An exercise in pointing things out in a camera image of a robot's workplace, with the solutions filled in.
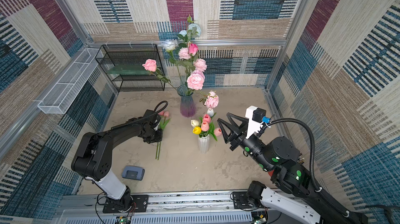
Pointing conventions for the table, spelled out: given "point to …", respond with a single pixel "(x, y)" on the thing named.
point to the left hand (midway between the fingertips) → (161, 139)
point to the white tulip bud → (210, 111)
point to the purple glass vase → (188, 107)
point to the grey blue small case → (133, 172)
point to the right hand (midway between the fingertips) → (223, 120)
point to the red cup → (271, 172)
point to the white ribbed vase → (203, 144)
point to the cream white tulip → (194, 123)
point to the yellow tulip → (197, 129)
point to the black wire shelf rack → (132, 54)
